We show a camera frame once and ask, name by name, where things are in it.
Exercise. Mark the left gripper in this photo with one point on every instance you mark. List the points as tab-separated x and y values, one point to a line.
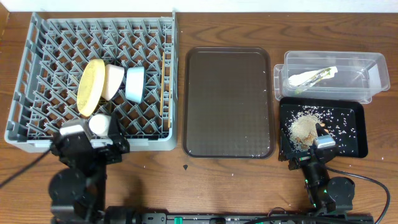
112	155

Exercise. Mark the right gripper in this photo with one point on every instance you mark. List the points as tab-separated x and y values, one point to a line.
285	152

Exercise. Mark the white paper cup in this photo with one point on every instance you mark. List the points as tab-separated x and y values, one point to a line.
99	125

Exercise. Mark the light blue bowl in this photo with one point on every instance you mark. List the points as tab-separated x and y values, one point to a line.
135	84

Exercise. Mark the yellow plate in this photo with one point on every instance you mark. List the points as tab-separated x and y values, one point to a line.
90	87

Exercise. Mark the white pink bowl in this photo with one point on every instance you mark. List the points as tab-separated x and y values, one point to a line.
113	79

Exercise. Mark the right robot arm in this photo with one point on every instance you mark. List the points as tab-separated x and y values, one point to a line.
329	195

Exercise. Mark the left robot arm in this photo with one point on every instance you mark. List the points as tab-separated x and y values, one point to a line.
78	192

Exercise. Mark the rice food waste pile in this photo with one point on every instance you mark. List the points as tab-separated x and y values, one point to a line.
298	124

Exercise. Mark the black waste tray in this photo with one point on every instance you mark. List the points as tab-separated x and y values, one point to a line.
362	150

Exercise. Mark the grey dishwasher rack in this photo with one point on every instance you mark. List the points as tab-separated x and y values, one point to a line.
55	55

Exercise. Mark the dark brown serving tray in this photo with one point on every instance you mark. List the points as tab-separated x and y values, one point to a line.
228	103

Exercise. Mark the clear plastic bin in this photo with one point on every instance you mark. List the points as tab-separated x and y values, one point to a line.
361	75

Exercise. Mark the black equipment rail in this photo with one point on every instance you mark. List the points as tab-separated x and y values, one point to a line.
129	215

